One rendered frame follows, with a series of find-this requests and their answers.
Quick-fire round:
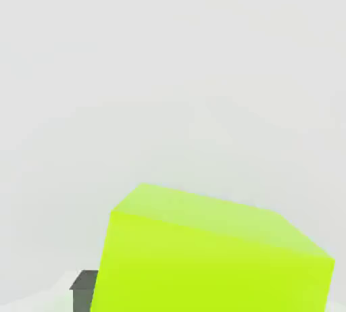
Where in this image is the small yellow-green cube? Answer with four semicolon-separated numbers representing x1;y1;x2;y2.
89;182;337;312

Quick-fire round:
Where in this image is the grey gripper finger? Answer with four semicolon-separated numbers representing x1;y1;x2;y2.
0;269;99;312

